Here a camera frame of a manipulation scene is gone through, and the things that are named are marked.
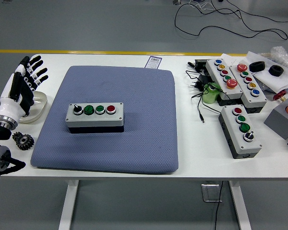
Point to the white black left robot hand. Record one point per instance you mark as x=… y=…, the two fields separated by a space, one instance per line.
x=10 y=106

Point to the grey four-button control box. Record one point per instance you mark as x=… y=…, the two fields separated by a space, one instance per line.
x=96 y=119
x=232 y=127

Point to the white shallow dish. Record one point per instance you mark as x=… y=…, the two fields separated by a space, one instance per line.
x=40 y=103

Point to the dark metal bevel gear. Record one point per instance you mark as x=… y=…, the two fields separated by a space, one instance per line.
x=23 y=141

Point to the yellow floor tape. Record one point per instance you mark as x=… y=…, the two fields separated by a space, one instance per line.
x=86 y=51

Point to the white table leg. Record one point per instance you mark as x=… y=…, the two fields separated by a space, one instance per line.
x=240 y=206
x=68 y=206

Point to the blue-grey textured mat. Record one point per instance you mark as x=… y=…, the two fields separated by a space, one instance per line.
x=139 y=148

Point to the purple-edged label card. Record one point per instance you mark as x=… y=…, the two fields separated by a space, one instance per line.
x=154 y=62

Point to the small black electronic module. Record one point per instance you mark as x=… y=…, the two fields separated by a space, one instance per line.
x=201 y=64

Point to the black power adapter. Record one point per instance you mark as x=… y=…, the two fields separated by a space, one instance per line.
x=203 y=79

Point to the green tape roll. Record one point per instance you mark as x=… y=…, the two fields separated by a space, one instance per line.
x=209 y=97

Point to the metal floor socket plate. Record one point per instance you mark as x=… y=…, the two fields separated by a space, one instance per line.
x=209 y=192

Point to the white paper sheet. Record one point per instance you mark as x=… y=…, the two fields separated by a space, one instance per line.
x=273 y=80

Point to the grey rectangular block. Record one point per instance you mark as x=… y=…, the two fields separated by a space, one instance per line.
x=278 y=122

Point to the red knob part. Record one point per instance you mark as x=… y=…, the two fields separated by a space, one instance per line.
x=279 y=95

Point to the clear bubble wrap bag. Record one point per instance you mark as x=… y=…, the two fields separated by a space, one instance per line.
x=281 y=54

